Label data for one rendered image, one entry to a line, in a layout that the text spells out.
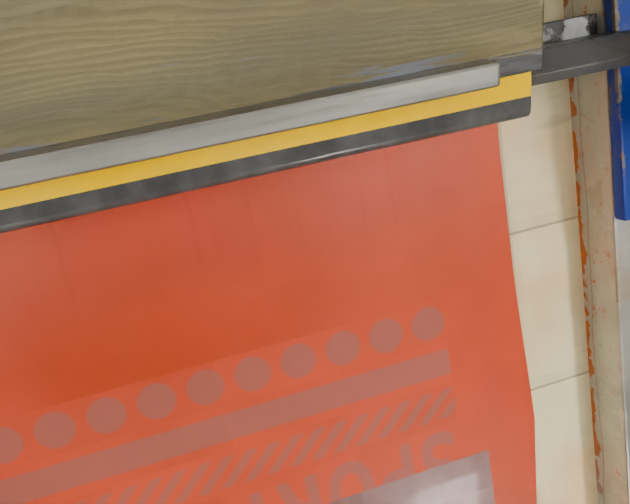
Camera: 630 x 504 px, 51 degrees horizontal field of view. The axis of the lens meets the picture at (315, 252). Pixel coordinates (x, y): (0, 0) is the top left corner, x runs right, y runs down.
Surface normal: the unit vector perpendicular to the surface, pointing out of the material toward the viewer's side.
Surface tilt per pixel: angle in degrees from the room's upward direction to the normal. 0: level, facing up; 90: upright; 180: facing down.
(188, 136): 9
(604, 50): 45
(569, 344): 0
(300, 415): 0
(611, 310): 90
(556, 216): 0
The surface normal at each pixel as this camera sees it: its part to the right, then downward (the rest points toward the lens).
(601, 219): -0.95, 0.24
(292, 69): 0.29, 0.38
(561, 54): 0.06, -0.51
